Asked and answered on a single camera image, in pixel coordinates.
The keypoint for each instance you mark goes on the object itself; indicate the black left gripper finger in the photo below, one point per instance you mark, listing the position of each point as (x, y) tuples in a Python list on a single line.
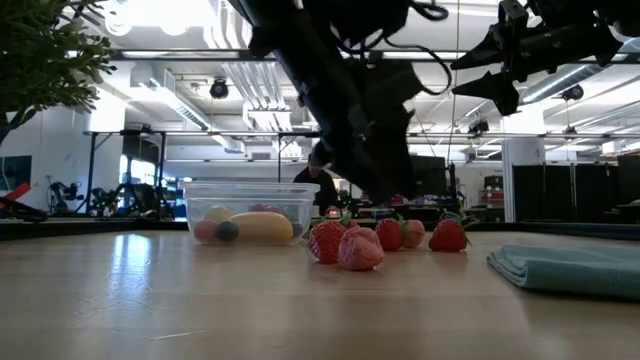
[(397, 165), (362, 170)]

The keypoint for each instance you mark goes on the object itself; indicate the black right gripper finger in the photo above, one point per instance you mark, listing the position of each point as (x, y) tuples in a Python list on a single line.
[(485, 52), (485, 87)]

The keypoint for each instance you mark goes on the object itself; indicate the red toy strawberry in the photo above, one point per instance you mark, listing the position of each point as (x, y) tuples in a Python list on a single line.
[(448, 235), (353, 224), (389, 234), (325, 242)]

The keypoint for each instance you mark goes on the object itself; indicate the clear plastic container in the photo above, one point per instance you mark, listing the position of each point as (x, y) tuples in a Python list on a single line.
[(250, 192)]

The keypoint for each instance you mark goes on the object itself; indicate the yellow toy banana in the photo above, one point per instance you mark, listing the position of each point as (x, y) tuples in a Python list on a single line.
[(261, 227)]

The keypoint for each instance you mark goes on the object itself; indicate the yellow toy lemon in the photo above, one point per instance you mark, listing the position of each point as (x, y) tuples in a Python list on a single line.
[(217, 214)]

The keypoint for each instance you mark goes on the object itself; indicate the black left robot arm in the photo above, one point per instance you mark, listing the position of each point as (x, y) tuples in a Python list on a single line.
[(300, 60)]

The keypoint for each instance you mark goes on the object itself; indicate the black computer monitor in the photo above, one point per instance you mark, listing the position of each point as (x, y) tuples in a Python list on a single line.
[(432, 175)]

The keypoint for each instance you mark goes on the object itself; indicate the person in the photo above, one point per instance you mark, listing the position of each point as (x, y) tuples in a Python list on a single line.
[(320, 187)]

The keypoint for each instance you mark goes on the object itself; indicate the black partition panel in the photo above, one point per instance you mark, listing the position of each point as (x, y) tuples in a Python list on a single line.
[(550, 192)]

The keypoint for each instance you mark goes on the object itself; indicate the teal folded cloth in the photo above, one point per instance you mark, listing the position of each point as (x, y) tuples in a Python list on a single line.
[(565, 270)]

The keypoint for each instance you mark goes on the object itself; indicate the black overhead crossbar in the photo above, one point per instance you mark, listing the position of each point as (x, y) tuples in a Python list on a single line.
[(116, 56)]

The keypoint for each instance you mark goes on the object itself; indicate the green artificial plant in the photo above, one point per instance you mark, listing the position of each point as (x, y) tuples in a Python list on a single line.
[(40, 60)]

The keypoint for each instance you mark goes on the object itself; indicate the red background object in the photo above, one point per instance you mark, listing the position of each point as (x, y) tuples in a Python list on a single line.
[(12, 194)]

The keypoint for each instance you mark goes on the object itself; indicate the black ceiling camera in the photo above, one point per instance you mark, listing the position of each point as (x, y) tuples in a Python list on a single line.
[(478, 127), (573, 93), (219, 90)]

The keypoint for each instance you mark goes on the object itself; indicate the black metal rack frame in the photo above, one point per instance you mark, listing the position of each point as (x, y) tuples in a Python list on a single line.
[(91, 175), (300, 134)]

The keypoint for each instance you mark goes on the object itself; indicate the dark wall screen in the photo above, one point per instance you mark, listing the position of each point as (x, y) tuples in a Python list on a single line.
[(15, 172)]

